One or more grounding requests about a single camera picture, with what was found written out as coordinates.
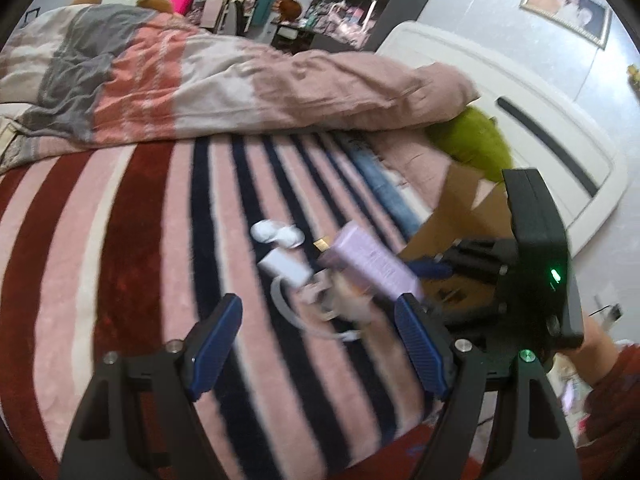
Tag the small gold capped item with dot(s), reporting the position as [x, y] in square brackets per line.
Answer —
[322, 244]

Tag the dark shelf unit with goods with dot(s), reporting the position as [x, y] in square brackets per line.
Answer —
[360, 5]

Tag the person's right forearm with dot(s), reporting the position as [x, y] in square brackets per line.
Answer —
[607, 370]

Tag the purple cosmetic tube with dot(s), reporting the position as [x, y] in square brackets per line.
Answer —
[370, 256]

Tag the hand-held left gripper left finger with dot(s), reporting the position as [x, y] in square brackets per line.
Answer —
[216, 345]

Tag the brown cardboard box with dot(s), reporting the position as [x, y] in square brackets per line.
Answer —
[465, 210]

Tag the framed wall picture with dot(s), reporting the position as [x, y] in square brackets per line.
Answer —
[567, 9]

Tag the pale pink paper bag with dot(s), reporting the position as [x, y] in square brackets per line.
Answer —
[212, 11]

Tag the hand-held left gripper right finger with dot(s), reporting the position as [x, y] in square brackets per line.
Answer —
[422, 350]

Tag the pink grey patchwork quilt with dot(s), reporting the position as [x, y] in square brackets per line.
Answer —
[200, 75]

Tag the pink cloth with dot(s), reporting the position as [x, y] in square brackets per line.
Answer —
[417, 170]

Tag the blue denim jeans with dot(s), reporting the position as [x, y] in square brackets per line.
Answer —
[387, 192]

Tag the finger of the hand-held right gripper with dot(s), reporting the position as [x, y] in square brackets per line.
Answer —
[433, 269]

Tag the white round case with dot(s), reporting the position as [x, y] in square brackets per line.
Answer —
[264, 231]
[291, 236]

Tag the green plush pillow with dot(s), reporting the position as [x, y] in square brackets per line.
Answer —
[475, 140]

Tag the white bed headboard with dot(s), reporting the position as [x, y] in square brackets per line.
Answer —
[540, 85]

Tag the red pink navy striped blanket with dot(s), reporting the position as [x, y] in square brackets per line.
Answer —
[150, 240]

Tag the small pink box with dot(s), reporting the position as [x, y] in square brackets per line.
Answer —
[316, 292]

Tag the white charger block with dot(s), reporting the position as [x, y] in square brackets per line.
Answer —
[285, 266]

